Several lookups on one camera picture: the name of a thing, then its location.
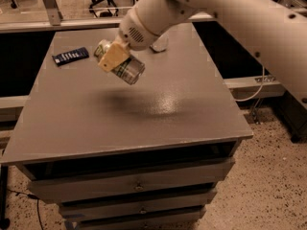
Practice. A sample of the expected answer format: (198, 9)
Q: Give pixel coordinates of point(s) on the metal railing frame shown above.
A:
(56, 15)

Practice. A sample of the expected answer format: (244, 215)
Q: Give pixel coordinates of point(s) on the dark blue snack packet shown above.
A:
(70, 56)

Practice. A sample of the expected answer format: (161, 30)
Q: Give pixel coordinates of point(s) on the green white 7up can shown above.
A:
(129, 71)

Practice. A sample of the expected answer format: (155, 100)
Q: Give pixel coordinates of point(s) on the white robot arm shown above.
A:
(275, 35)

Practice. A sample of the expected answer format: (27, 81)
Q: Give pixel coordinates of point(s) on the grey drawer cabinet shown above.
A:
(115, 156)

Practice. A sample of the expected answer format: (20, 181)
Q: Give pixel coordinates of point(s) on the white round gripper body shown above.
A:
(136, 34)

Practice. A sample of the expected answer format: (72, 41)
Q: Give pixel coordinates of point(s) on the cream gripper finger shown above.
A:
(115, 53)

